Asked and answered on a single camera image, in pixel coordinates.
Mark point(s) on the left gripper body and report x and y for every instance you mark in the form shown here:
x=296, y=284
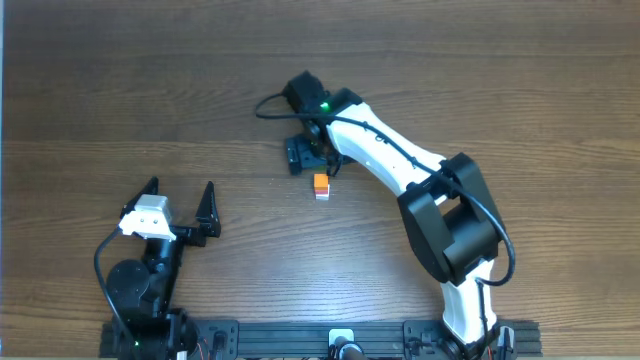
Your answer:
x=192, y=236

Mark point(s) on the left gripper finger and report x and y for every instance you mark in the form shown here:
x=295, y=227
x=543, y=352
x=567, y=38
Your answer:
x=209, y=215
x=145, y=192

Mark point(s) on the orange cube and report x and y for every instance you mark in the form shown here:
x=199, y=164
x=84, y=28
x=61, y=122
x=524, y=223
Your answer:
x=321, y=180

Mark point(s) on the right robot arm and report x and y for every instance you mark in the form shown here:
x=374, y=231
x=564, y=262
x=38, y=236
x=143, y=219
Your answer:
x=390, y=155

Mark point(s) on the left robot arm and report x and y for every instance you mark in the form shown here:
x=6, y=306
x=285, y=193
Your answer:
x=127, y=285

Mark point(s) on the white cube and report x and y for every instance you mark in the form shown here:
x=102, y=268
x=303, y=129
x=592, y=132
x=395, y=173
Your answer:
x=323, y=197

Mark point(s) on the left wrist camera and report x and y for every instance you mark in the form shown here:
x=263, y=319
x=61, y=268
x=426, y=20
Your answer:
x=147, y=220

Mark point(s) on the mounting rail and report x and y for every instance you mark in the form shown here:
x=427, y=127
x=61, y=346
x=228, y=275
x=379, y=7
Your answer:
x=290, y=340

